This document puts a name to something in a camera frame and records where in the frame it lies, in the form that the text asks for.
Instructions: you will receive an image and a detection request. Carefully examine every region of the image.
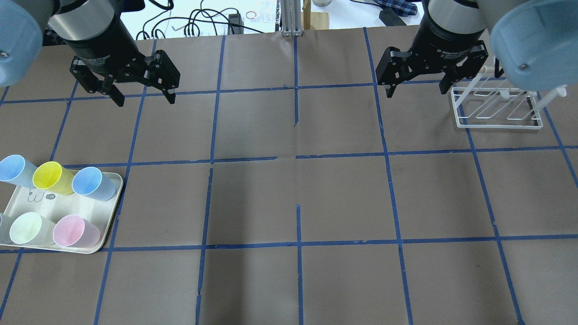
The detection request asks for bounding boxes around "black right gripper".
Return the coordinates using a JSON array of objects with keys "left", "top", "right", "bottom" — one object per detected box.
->
[{"left": 376, "top": 13, "right": 489, "bottom": 98}]

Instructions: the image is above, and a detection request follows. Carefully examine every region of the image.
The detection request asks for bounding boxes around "black power adapter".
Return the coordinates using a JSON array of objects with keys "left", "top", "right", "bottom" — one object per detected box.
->
[{"left": 228, "top": 13, "right": 244, "bottom": 35}]

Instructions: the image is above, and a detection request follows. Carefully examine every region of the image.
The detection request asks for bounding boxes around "plaid cloth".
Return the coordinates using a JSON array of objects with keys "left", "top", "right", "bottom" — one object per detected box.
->
[{"left": 374, "top": 0, "right": 418, "bottom": 17}]

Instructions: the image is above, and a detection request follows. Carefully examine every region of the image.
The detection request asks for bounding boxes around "aluminium frame post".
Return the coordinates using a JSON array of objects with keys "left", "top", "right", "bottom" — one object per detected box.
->
[{"left": 279, "top": 0, "right": 302, "bottom": 37}]

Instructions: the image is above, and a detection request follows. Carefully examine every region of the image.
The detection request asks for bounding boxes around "wooden stand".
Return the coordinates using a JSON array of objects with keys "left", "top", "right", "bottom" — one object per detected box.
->
[{"left": 301, "top": 0, "right": 330, "bottom": 30}]

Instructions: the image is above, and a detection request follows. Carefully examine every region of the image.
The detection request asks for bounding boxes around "cream plastic tray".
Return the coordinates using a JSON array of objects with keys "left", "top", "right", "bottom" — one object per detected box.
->
[{"left": 0, "top": 172, "right": 124, "bottom": 254}]

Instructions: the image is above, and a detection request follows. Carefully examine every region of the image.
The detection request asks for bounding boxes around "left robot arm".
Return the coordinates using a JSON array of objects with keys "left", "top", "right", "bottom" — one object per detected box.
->
[{"left": 0, "top": 0, "right": 180, "bottom": 107}]

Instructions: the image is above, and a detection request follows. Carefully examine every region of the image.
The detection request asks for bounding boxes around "white wire cup rack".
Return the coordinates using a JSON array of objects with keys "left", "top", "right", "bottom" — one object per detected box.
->
[{"left": 448, "top": 66, "right": 567, "bottom": 130}]

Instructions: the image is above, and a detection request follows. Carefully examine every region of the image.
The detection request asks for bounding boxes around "light blue plastic cup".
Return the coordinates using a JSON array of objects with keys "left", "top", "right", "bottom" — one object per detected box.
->
[{"left": 71, "top": 167, "right": 117, "bottom": 201}]

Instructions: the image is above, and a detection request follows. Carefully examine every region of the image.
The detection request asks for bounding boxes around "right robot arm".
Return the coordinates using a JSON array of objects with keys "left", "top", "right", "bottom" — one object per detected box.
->
[{"left": 375, "top": 0, "right": 578, "bottom": 98}]

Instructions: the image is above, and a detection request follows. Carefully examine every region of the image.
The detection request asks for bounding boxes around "pale green plastic cup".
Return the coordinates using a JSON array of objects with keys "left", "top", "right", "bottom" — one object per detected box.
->
[{"left": 9, "top": 212, "right": 56, "bottom": 246}]

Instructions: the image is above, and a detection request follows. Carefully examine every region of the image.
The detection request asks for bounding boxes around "yellow plastic cup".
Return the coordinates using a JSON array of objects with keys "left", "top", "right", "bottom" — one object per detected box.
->
[{"left": 32, "top": 161, "right": 75, "bottom": 195}]

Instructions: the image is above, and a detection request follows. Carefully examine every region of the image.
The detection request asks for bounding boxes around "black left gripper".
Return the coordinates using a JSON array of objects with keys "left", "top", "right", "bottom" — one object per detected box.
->
[{"left": 64, "top": 14, "right": 181, "bottom": 107}]

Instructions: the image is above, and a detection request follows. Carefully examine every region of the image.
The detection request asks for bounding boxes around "pink plastic cup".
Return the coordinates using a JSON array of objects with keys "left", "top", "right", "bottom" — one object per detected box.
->
[{"left": 52, "top": 214, "right": 101, "bottom": 248}]

